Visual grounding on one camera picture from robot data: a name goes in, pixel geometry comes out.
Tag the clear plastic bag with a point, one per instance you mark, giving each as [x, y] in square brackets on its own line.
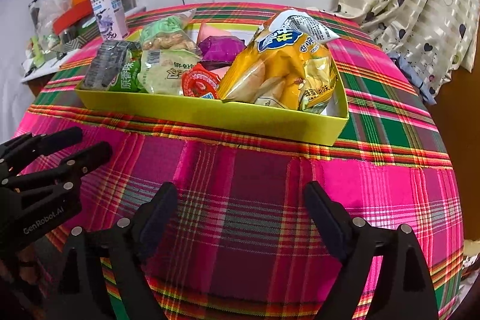
[49, 12]

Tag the green leafy snack packet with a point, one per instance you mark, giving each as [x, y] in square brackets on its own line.
[126, 81]

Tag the yellow-green cardboard box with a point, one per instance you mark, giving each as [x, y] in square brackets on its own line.
[319, 129]

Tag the purple foil snack packet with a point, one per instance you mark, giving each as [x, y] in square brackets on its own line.
[221, 48]

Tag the white side shelf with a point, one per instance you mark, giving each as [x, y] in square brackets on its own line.
[50, 67]

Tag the pink green plaid tablecloth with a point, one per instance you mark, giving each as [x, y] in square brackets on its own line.
[242, 245]

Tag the pale green snack packet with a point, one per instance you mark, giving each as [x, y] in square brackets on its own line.
[162, 70]

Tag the grey striped box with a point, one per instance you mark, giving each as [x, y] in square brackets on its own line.
[71, 39]

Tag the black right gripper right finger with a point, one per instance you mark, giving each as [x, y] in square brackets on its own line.
[404, 288]

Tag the white drink bottle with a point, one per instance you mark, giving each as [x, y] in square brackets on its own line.
[110, 19]

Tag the yellow potato sticks bag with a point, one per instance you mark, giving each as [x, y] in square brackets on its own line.
[286, 64]

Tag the blue grey cloth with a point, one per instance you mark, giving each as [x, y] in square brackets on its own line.
[412, 76]

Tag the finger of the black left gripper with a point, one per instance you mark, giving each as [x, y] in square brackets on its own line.
[19, 152]
[71, 162]

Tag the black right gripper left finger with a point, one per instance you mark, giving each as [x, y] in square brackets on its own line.
[82, 291]

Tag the red box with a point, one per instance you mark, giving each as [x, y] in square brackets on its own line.
[72, 16]

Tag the dark grey snack packet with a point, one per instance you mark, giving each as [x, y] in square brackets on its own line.
[111, 56]

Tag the red lid jelly cup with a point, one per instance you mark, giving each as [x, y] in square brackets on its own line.
[206, 30]
[199, 82]

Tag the clear green nut bag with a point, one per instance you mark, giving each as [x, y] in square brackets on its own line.
[169, 33]

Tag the brown wooden wardrobe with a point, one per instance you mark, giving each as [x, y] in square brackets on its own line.
[456, 114]

